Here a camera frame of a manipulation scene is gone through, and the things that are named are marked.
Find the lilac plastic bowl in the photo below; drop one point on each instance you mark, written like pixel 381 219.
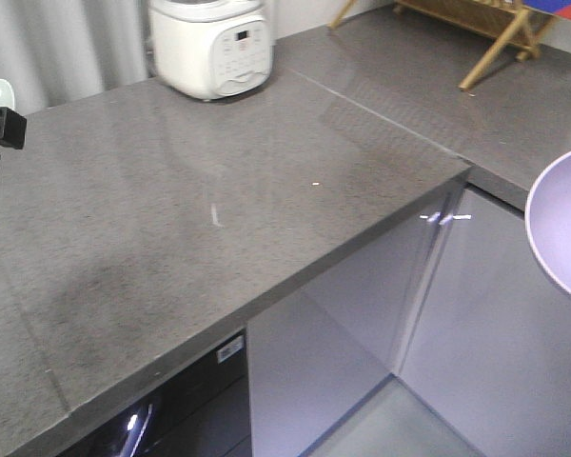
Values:
pixel 547 218

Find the white pleated curtain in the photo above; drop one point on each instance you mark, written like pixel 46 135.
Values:
pixel 55 52

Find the white soy milk maker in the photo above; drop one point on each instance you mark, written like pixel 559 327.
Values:
pixel 211 49

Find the black disinfection cabinet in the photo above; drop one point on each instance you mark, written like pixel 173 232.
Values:
pixel 202 411

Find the wooden dish rack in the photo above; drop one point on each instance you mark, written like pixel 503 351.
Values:
pixel 506 23

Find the grey side cabinet door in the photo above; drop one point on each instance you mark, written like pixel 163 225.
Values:
pixel 491 352

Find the red blue board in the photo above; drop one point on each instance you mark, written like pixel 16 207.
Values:
pixel 559 8

